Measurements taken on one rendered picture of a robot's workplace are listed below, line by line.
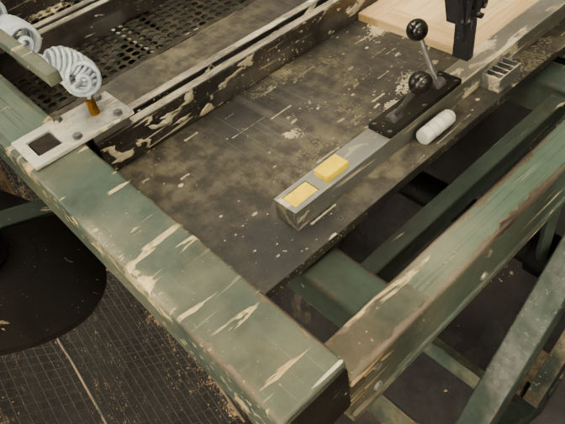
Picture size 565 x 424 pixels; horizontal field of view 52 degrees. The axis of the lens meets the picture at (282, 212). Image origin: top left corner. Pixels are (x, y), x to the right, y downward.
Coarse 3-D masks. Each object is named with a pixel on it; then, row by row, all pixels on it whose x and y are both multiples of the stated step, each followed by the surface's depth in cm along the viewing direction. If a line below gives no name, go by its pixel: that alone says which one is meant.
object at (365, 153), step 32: (544, 0) 120; (512, 32) 113; (544, 32) 117; (480, 64) 107; (448, 96) 102; (416, 128) 100; (352, 160) 93; (384, 160) 98; (288, 192) 90; (320, 192) 89
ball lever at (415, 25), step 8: (408, 24) 98; (416, 24) 97; (424, 24) 97; (408, 32) 98; (416, 32) 97; (424, 32) 98; (416, 40) 99; (424, 40) 99; (424, 48) 100; (424, 56) 101; (432, 64) 101; (432, 72) 101; (440, 80) 102
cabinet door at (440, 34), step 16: (384, 0) 133; (400, 0) 132; (416, 0) 132; (432, 0) 131; (496, 0) 127; (512, 0) 126; (528, 0) 124; (368, 16) 129; (384, 16) 128; (400, 16) 127; (416, 16) 126; (432, 16) 126; (496, 16) 122; (512, 16) 121; (400, 32) 125; (432, 32) 121; (448, 32) 120; (480, 32) 118; (448, 48) 117
